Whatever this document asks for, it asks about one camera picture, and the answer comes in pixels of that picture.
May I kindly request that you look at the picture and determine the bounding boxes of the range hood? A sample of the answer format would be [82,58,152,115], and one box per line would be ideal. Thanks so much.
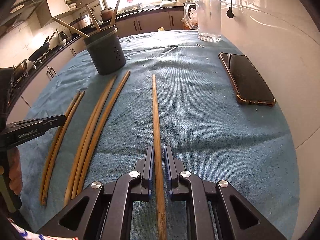
[1,0,45,28]

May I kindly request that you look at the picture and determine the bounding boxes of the clear glass mug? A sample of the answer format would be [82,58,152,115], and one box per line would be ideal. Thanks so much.
[184,0,221,42]

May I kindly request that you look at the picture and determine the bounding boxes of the dark-tipped wooden chopstick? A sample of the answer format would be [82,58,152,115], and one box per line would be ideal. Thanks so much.
[85,4,101,32]

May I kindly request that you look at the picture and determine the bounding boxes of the person's left hand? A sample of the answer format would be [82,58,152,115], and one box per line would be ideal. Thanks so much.
[9,148,23,196]

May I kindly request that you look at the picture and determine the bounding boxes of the dark utensil holder cup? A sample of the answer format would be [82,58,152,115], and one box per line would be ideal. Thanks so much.
[84,25,126,75]

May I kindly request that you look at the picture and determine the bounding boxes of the blue towel table cloth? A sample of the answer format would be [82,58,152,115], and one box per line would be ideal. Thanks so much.
[19,31,299,238]

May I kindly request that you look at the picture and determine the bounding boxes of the brown clay pot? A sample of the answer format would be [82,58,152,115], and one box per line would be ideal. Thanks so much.
[100,7,114,22]

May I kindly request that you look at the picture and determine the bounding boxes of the steel pot with lid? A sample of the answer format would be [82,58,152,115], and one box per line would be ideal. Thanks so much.
[14,59,27,79]

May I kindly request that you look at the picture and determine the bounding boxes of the black smartphone brown case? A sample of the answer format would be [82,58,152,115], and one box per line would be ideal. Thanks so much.
[219,53,276,107]

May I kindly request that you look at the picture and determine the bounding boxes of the short wooden chopstick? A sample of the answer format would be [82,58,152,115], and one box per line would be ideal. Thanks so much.
[39,92,81,202]

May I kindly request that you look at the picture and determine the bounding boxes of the black wok pan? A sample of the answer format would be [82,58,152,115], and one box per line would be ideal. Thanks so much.
[28,32,55,62]

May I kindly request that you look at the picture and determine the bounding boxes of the silver rice cooker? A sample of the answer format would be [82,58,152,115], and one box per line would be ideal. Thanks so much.
[76,14,92,29]

